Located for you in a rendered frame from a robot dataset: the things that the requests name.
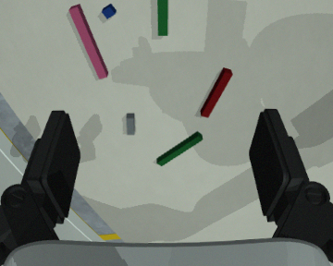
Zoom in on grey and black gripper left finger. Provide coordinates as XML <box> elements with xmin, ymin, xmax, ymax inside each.
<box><xmin>0</xmin><ymin>110</ymin><xmax>80</xmax><ymax>266</ymax></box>

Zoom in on small blue block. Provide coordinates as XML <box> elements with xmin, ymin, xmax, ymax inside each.
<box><xmin>102</xmin><ymin>4</ymin><xmax>117</xmax><ymax>18</ymax></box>

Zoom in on pink rectangular rod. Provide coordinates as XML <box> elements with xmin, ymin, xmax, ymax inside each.
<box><xmin>69</xmin><ymin>4</ymin><xmax>108</xmax><ymax>79</ymax></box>

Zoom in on green rod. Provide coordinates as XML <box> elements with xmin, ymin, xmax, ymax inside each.
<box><xmin>157</xmin><ymin>0</ymin><xmax>168</xmax><ymax>36</ymax></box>
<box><xmin>157</xmin><ymin>131</ymin><xmax>203</xmax><ymax>166</ymax></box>

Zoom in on dark grey rectangular block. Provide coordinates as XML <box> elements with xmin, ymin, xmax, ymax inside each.
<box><xmin>126</xmin><ymin>113</ymin><xmax>135</xmax><ymax>135</ymax></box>

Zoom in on dark red rod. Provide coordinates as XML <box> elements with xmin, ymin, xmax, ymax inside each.
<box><xmin>200</xmin><ymin>67</ymin><xmax>233</xmax><ymax>117</ymax></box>

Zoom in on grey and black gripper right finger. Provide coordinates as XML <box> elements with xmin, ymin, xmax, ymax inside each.
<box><xmin>249</xmin><ymin>109</ymin><xmax>333</xmax><ymax>263</ymax></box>

